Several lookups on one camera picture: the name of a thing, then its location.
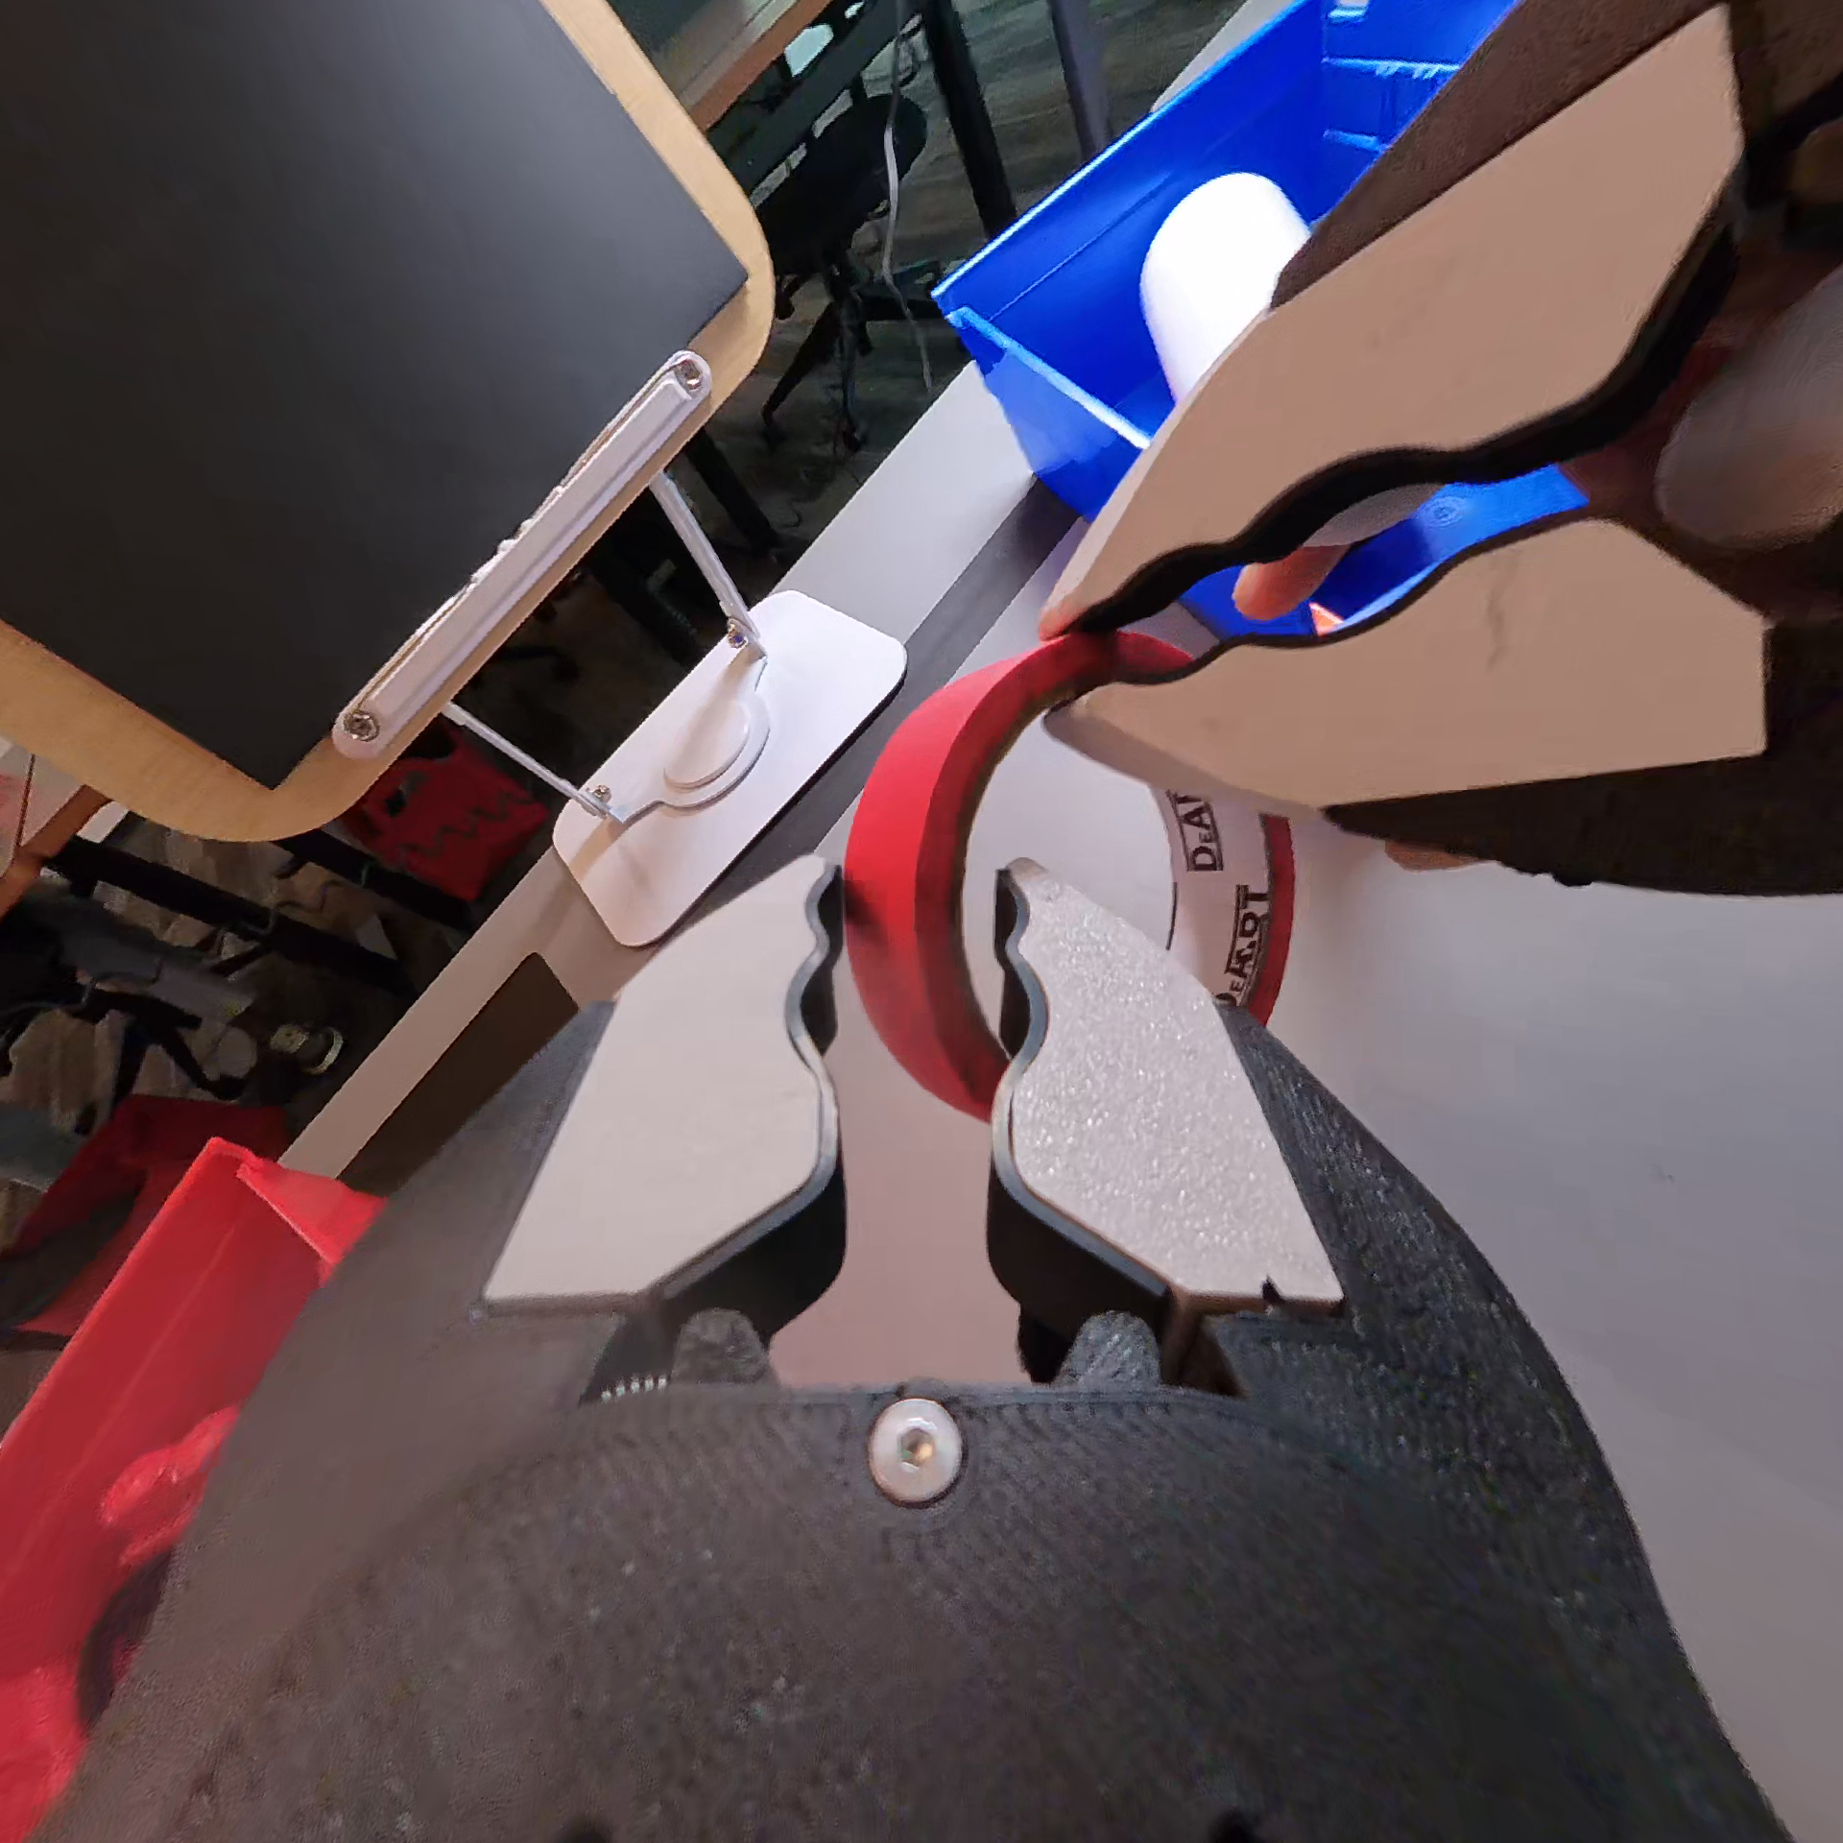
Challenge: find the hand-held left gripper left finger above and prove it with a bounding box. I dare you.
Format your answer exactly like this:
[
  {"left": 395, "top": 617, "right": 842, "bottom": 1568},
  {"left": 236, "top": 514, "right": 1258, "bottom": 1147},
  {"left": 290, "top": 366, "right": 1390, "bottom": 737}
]
[{"left": 484, "top": 858, "right": 852, "bottom": 1334}]

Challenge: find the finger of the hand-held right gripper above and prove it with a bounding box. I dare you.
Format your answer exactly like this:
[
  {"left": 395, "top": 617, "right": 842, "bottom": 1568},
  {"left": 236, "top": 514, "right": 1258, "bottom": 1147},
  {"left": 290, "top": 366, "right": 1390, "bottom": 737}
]
[
  {"left": 1039, "top": 0, "right": 1760, "bottom": 644},
  {"left": 1041, "top": 513, "right": 1773, "bottom": 812}
]

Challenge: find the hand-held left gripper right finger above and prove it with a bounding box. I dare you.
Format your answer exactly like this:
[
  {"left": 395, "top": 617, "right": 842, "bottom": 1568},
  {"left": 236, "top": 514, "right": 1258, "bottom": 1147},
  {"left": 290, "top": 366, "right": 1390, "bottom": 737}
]
[{"left": 987, "top": 859, "right": 1348, "bottom": 1387}]

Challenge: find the red tape roll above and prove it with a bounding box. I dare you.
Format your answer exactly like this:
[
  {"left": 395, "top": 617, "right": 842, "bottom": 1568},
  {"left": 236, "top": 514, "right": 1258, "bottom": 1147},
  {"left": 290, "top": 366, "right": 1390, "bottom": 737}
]
[{"left": 842, "top": 629, "right": 1299, "bottom": 1128}]

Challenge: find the white tape roll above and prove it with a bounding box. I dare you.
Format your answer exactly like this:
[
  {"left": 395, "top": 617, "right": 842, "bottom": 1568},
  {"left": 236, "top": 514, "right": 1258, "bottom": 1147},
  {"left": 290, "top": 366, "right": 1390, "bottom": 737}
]
[{"left": 1138, "top": 174, "right": 1316, "bottom": 412}]

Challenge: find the white metal panel stand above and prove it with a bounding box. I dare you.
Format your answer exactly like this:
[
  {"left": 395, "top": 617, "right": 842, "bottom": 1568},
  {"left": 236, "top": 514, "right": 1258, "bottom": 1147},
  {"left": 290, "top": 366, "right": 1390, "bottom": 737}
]
[{"left": 332, "top": 352, "right": 909, "bottom": 949}]

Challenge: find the blue plastic bin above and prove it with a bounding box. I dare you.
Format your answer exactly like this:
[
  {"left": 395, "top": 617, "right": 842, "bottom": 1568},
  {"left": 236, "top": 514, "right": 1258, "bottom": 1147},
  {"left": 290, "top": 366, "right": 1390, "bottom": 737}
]
[{"left": 934, "top": 0, "right": 1592, "bottom": 635}]

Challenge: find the red plastic crate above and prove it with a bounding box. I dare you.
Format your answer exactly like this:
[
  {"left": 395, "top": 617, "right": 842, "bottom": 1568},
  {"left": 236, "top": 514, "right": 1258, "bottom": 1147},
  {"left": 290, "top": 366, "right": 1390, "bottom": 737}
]
[{"left": 351, "top": 720, "right": 532, "bottom": 893}]

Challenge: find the black office chair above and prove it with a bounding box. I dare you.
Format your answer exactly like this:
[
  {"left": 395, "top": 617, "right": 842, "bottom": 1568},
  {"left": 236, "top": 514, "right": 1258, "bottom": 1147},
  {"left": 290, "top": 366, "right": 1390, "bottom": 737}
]
[{"left": 742, "top": 87, "right": 938, "bottom": 453}]

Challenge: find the red plastic bin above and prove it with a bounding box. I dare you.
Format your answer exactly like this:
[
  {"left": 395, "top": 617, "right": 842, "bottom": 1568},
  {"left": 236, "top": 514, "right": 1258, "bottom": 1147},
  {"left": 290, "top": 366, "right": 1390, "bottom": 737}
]
[{"left": 0, "top": 1139, "right": 382, "bottom": 1843}]

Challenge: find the black panel with wooden frame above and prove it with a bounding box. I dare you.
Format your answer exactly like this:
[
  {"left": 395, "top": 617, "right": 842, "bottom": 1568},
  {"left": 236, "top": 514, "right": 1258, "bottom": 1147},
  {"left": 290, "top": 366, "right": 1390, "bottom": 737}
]
[{"left": 0, "top": 0, "right": 779, "bottom": 845}]

